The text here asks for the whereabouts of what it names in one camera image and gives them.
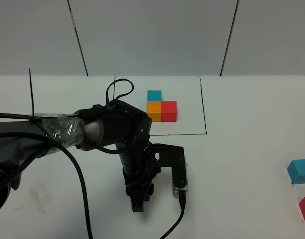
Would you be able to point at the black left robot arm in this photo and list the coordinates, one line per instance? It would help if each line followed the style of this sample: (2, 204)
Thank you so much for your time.
(115, 128)

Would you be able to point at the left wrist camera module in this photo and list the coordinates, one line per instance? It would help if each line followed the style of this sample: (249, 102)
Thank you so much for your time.
(173, 157)

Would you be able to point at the orange template block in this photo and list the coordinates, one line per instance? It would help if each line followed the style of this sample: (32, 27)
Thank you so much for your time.
(154, 110)

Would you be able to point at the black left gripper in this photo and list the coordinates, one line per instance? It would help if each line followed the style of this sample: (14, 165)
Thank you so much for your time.
(138, 173)

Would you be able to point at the red template block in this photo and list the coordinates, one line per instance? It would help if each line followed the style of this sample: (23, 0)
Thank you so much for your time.
(169, 111)

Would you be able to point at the blue template block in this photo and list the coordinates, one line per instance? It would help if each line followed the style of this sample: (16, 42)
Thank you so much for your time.
(154, 95)

